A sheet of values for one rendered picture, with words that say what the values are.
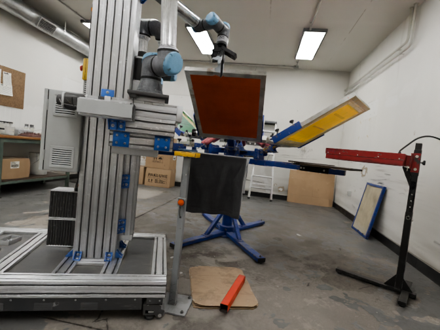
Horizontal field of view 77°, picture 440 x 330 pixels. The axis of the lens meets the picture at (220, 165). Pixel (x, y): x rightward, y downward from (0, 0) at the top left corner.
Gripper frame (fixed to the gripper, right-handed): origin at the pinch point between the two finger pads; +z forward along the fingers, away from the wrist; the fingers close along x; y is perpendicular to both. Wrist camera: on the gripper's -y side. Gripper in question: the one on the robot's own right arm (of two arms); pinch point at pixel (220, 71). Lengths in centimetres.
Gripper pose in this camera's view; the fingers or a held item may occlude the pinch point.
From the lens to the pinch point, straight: 188.4
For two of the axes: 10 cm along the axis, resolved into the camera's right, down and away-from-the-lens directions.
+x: -1.2, -2.6, -9.6
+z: -1.5, 9.6, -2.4
